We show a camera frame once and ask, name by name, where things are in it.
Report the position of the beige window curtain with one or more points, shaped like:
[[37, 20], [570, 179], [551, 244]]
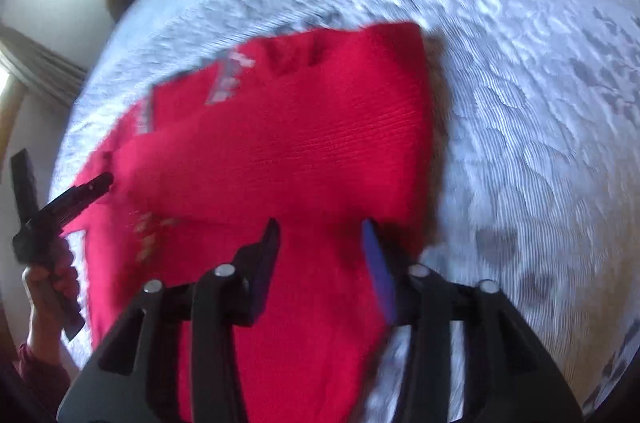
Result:
[[47, 74]]

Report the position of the grey quilted bedspread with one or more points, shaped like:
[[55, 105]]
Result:
[[536, 145]]

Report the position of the red knit sweater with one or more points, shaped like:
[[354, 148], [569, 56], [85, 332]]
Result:
[[319, 131]]

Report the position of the person's left hand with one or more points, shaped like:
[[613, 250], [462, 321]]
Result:
[[43, 286]]

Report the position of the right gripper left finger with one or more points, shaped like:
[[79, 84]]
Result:
[[132, 376]]

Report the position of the left forearm red sleeve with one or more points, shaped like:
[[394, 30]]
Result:
[[47, 381]]

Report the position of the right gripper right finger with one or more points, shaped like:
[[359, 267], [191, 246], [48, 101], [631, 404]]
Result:
[[509, 376]]

